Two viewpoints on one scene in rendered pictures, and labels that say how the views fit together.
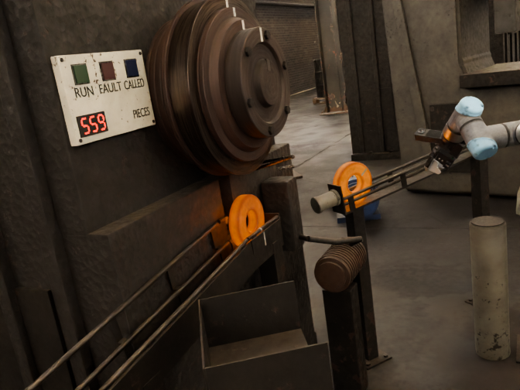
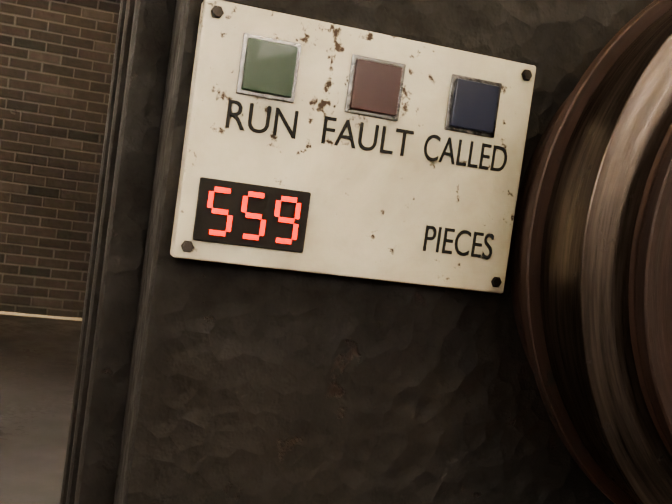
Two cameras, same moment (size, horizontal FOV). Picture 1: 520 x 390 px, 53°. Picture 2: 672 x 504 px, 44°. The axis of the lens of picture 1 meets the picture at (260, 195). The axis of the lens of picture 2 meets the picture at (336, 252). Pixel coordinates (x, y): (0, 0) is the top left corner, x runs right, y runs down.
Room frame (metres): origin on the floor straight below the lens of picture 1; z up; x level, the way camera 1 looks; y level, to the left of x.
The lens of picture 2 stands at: (0.73, -0.12, 1.11)
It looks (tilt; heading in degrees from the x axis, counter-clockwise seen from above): 3 degrees down; 43
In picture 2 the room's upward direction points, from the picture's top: 8 degrees clockwise
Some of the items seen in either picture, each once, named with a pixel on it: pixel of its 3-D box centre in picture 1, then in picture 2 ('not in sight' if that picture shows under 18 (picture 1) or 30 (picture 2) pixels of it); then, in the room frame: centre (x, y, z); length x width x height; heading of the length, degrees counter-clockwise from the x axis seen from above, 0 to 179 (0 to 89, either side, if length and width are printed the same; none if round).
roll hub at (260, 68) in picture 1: (261, 83); not in sight; (1.39, -0.05, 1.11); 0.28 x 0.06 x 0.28; 151
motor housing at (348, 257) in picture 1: (347, 316); not in sight; (1.66, -0.24, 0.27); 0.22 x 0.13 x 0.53; 151
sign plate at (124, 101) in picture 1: (109, 94); (361, 156); (1.19, 0.30, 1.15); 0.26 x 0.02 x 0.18; 151
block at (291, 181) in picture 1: (282, 213); not in sight; (1.65, -0.06, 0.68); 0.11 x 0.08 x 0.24; 61
